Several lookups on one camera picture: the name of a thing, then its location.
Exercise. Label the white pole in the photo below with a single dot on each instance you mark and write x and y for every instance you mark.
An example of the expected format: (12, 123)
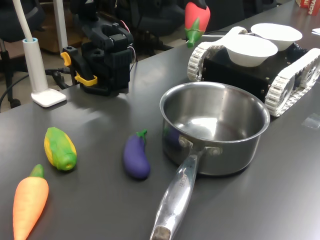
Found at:
(60, 22)

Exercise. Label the white post with flat foot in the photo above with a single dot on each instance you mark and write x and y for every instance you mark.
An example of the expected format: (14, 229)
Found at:
(35, 65)

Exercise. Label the yellow green toy corn cob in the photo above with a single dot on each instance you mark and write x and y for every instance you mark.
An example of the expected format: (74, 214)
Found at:
(60, 150)

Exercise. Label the white paper sheet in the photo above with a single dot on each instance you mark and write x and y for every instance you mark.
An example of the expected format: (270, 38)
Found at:
(317, 31)

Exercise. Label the white bowl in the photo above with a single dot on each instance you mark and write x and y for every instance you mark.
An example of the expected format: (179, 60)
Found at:
(277, 33)
(250, 50)

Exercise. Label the red toy chilli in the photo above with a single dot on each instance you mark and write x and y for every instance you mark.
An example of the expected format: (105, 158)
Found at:
(197, 17)

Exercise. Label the red printed box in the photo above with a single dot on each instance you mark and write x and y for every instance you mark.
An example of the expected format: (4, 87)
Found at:
(308, 6)

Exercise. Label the purple toy aubergine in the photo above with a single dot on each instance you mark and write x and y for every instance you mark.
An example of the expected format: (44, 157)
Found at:
(136, 157)

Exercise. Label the orange toy carrot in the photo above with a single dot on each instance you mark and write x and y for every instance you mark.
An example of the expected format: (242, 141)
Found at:
(28, 200)

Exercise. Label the black and yellow clamp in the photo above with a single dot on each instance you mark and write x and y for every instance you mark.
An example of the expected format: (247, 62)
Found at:
(80, 65)

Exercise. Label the tracked vehicle with white tracks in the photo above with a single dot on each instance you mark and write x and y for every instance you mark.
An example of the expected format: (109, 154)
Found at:
(235, 75)

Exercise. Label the clear tape patch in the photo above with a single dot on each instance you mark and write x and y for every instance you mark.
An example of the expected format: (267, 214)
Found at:
(311, 121)

